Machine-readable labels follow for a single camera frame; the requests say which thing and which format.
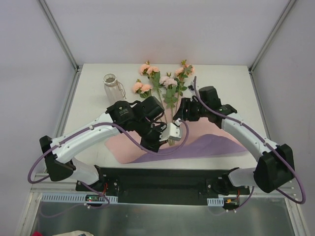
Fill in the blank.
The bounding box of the aluminium front rail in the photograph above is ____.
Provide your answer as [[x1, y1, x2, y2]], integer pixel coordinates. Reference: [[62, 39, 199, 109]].
[[31, 177, 77, 192]]

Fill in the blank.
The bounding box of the red cloth item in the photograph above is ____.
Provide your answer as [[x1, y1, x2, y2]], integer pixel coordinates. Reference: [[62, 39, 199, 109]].
[[31, 231, 43, 236]]

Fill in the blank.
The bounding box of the pink artificial flower bunch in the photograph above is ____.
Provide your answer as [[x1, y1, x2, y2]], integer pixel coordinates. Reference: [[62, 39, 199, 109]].
[[132, 60, 195, 115]]

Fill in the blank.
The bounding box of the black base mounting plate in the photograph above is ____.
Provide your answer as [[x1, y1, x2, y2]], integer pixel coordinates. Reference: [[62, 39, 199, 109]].
[[75, 165, 255, 205]]

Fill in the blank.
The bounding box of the right aluminium frame post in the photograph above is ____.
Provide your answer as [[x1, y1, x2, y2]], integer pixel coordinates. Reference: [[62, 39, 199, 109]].
[[249, 0, 298, 75]]

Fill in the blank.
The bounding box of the beige cloth bag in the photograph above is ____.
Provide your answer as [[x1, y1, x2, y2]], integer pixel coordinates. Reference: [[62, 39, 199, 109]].
[[53, 230, 94, 236]]

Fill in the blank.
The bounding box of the white cable duct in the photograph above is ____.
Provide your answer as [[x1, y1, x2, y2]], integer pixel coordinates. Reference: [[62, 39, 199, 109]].
[[207, 197, 224, 207], [41, 193, 108, 204]]

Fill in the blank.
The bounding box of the left white cable duct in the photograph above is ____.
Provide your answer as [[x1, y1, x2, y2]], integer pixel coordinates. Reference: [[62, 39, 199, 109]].
[[41, 193, 108, 204]]

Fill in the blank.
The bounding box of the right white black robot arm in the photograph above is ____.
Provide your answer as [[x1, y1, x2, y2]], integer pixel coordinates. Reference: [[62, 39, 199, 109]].
[[174, 86, 294, 195]]

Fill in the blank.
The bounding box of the right white cable duct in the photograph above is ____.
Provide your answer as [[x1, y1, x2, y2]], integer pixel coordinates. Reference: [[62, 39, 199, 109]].
[[207, 197, 224, 207]]

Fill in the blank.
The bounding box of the white ribbed ceramic vase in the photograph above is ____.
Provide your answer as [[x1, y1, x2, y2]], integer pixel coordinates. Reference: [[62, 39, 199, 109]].
[[103, 74, 126, 105]]

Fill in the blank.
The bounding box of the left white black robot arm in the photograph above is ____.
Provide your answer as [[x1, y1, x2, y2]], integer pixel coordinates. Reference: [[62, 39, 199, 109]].
[[40, 96, 166, 191]]

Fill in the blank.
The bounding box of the pink wrapping paper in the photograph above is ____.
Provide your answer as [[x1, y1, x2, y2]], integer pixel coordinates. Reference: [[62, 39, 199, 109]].
[[105, 108, 222, 164]]

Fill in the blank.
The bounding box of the purple wrapping paper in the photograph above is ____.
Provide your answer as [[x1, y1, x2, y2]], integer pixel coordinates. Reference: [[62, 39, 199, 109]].
[[133, 134, 247, 163]]

